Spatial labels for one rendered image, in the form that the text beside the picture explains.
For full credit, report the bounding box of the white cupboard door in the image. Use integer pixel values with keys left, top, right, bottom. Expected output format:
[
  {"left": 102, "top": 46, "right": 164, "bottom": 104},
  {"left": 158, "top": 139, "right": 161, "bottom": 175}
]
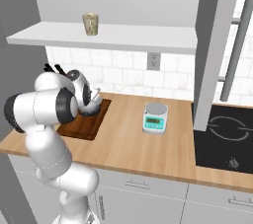
[{"left": 89, "top": 187, "right": 186, "bottom": 224}]

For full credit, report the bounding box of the grey tall unit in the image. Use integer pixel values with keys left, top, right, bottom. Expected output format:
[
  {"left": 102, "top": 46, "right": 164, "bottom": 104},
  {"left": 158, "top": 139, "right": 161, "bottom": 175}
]
[{"left": 0, "top": 153, "right": 38, "bottom": 224}]

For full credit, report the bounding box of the white wall cabinet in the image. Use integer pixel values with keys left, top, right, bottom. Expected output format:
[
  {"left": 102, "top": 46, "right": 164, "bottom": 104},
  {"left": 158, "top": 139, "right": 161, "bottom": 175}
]
[{"left": 5, "top": 0, "right": 211, "bottom": 55}]

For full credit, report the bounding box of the black hob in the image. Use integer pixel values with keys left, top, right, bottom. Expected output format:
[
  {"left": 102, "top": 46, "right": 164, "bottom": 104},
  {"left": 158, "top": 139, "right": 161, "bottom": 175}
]
[{"left": 191, "top": 103, "right": 253, "bottom": 175}]

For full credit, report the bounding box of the long grey door handle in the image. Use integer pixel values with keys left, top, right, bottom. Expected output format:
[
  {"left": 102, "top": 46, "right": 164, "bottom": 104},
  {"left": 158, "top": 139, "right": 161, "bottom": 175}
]
[{"left": 218, "top": 0, "right": 253, "bottom": 103}]

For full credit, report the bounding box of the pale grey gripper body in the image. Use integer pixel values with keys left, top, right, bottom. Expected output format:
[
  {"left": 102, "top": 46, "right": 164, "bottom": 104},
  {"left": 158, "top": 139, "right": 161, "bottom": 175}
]
[{"left": 82, "top": 87, "right": 104, "bottom": 117}]

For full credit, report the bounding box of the wide white drawer front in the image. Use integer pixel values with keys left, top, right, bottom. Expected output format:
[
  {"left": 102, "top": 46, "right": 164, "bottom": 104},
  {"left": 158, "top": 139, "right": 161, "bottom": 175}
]
[{"left": 93, "top": 168, "right": 191, "bottom": 202}]

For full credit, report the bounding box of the grey cabinet door with handle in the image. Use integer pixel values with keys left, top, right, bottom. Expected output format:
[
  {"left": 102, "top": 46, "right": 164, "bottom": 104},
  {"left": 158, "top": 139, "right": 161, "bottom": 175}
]
[{"left": 192, "top": 0, "right": 245, "bottom": 133}]

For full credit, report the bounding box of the tan mug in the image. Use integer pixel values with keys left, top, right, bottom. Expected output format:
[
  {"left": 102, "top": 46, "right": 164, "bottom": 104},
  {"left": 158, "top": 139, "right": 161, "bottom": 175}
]
[{"left": 81, "top": 12, "right": 101, "bottom": 37}]

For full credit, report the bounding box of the grey wall outlet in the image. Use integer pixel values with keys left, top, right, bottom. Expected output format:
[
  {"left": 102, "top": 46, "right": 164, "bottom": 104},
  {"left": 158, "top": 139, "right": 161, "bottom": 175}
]
[{"left": 146, "top": 51, "right": 162, "bottom": 72}]

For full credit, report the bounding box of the grey cupboard door handle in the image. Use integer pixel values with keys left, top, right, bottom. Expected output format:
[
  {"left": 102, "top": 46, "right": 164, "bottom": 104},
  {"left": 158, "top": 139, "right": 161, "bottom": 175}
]
[{"left": 97, "top": 194, "right": 107, "bottom": 221}]

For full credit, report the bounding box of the plain grey cabinet door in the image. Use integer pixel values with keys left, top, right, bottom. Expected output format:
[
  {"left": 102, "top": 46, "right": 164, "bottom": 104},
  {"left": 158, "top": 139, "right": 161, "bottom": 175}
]
[{"left": 0, "top": 0, "right": 50, "bottom": 143}]

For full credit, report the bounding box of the kettle with black handle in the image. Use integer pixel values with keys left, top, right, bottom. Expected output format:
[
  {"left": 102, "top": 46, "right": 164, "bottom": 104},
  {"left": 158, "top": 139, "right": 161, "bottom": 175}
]
[{"left": 43, "top": 62, "right": 67, "bottom": 75}]

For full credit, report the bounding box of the grey drawer handle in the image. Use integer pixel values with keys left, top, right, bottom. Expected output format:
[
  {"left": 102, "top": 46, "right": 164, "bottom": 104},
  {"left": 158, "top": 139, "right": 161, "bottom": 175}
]
[
  {"left": 227, "top": 195, "right": 253, "bottom": 208},
  {"left": 124, "top": 180, "right": 151, "bottom": 190}
]

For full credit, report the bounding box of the white and teal kitchen scale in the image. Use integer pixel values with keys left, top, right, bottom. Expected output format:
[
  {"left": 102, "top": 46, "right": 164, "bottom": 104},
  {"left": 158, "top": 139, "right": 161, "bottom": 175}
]
[{"left": 141, "top": 102, "right": 169, "bottom": 136}]

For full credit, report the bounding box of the dark brown wooden tray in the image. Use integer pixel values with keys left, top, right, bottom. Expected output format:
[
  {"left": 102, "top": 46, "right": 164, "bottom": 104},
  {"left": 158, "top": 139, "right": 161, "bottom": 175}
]
[{"left": 55, "top": 98, "right": 112, "bottom": 142}]

